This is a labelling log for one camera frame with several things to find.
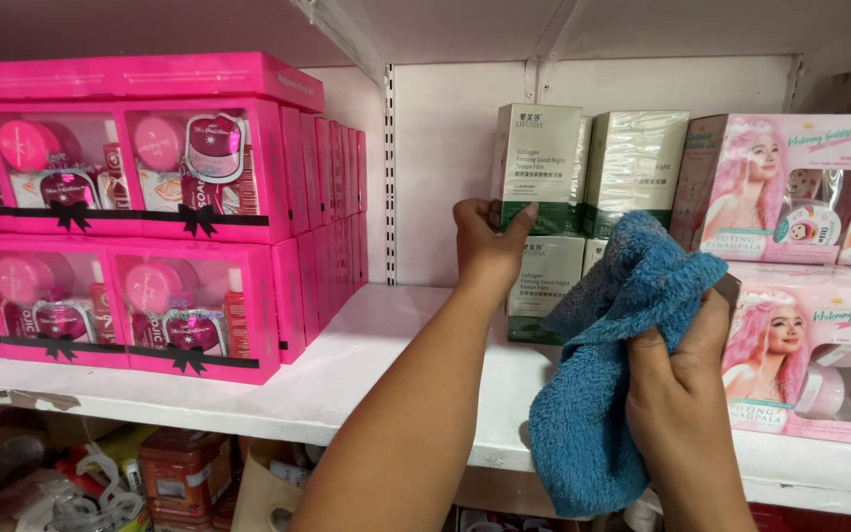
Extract white and green cosmetic box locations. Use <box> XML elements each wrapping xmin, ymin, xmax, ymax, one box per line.
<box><xmin>490</xmin><ymin>103</ymin><xmax>593</xmax><ymax>237</ymax></box>
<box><xmin>582</xmin><ymin>111</ymin><xmax>691</xmax><ymax>240</ymax></box>
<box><xmin>583</xmin><ymin>238</ymin><xmax>610</xmax><ymax>276</ymax></box>
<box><xmin>506</xmin><ymin>235</ymin><xmax>587</xmax><ymax>347</ymax></box>

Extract person's right hand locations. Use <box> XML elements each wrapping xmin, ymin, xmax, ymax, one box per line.
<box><xmin>624</xmin><ymin>288</ymin><xmax>735</xmax><ymax>475</ymax></box>

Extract blue terry cloth towel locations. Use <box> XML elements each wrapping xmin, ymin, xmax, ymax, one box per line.
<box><xmin>528</xmin><ymin>210</ymin><xmax>730</xmax><ymax>519</ymax></box>

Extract white plastic hangers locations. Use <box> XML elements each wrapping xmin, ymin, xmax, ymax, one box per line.
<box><xmin>51</xmin><ymin>442</ymin><xmax>147</xmax><ymax>532</ymax></box>

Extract red carton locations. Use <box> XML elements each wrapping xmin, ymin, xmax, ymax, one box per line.
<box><xmin>749</xmin><ymin>502</ymin><xmax>851</xmax><ymax>532</ymax></box>

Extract person's left hand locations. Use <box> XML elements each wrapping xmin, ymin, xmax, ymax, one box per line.
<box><xmin>453</xmin><ymin>197</ymin><xmax>539</xmax><ymax>297</ymax></box>

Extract white slotted shelf rail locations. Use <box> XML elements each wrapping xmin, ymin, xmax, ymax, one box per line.
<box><xmin>384</xmin><ymin>64</ymin><xmax>397</xmax><ymax>286</ymax></box>

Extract rows of hot pink gift sets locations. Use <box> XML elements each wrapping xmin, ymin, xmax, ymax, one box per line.
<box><xmin>0</xmin><ymin>51</ymin><xmax>369</xmax><ymax>387</ymax></box>

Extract white overhead shelf board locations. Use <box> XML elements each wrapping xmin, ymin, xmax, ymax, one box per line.
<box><xmin>0</xmin><ymin>0</ymin><xmax>851</xmax><ymax>69</ymax></box>

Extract orange brown jar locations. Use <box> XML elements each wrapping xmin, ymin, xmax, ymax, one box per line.
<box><xmin>136</xmin><ymin>427</ymin><xmax>236</xmax><ymax>532</ymax></box>

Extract brown paper bag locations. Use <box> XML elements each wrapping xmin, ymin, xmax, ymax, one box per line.
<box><xmin>231</xmin><ymin>438</ymin><xmax>310</xmax><ymax>532</ymax></box>

